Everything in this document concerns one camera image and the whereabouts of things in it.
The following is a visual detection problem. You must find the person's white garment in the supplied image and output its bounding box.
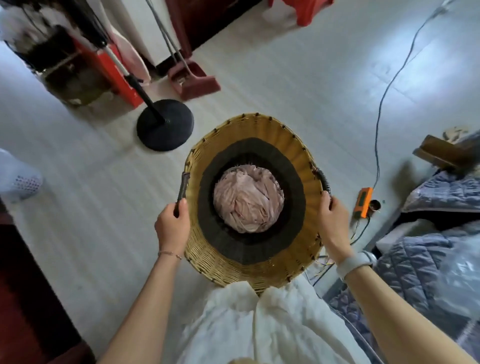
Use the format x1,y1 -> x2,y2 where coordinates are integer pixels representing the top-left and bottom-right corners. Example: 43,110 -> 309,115
176,279 -> 372,364

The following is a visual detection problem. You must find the long blue cable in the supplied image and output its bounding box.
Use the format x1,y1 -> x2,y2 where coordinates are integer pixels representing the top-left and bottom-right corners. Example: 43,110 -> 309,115
373,0 -> 456,188

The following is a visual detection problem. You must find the person's left hand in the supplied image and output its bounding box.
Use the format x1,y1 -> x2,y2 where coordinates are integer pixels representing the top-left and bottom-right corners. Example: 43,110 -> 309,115
154,199 -> 191,259

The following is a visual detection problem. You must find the woven bamboo basket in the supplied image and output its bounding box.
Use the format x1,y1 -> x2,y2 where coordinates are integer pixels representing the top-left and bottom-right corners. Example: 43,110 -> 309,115
173,112 -> 333,297

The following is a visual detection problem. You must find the red box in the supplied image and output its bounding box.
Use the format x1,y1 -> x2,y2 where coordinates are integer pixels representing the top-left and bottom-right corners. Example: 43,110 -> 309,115
73,37 -> 145,109

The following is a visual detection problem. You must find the blue quilted blanket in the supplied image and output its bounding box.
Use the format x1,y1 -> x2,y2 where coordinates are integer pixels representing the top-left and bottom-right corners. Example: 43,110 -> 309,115
326,131 -> 480,364

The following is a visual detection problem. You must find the red dustpan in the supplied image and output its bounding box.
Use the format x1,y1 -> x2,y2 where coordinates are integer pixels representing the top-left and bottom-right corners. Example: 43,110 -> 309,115
167,60 -> 222,100

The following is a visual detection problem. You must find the pink crumpled cloth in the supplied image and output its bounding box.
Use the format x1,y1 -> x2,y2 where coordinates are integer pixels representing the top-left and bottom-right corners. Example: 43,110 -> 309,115
213,164 -> 284,235

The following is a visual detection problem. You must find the white wrist watch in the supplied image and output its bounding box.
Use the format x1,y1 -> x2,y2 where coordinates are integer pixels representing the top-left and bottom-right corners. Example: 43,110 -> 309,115
336,250 -> 378,283

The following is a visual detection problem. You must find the white mesh shoe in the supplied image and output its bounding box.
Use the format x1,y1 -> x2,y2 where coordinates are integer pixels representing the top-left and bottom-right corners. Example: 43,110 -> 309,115
0,148 -> 44,203

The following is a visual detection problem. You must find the white stand pole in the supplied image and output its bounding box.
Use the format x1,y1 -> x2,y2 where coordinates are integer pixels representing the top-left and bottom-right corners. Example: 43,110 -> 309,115
100,42 -> 140,88

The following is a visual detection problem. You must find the person's right hand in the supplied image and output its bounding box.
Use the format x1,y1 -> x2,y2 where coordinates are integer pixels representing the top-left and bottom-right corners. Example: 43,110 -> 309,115
317,191 -> 354,265

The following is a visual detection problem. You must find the orange electronic device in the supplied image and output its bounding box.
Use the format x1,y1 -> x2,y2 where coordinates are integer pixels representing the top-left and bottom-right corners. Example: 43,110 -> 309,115
354,187 -> 374,218

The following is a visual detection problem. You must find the brown wooden piece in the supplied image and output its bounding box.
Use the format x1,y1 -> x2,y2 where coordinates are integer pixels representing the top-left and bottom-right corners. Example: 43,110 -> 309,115
412,134 -> 469,169

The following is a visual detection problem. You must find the red plastic stool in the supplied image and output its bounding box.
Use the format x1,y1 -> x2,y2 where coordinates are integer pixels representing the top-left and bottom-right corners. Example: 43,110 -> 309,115
268,0 -> 334,27

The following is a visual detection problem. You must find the pink hanging cloth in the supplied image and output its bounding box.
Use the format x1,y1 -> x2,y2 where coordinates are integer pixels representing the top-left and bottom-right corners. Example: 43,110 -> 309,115
107,0 -> 152,85

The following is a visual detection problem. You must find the person's left forearm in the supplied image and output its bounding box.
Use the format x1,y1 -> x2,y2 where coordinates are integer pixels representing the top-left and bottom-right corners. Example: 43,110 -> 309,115
98,252 -> 183,364

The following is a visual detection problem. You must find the clear plastic bag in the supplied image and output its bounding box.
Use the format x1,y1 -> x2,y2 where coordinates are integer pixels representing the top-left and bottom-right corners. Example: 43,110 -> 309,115
431,240 -> 480,353

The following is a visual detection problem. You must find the black round stand base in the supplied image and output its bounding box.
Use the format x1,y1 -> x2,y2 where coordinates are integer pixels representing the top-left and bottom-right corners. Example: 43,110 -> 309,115
136,99 -> 195,152

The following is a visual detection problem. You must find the person's right forearm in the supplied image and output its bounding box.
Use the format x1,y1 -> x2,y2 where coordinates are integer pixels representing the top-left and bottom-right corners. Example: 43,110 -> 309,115
344,262 -> 477,364

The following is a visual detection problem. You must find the dark wooden furniture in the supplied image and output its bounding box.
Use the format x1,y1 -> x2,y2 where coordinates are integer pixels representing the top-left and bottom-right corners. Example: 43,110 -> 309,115
0,199 -> 94,364

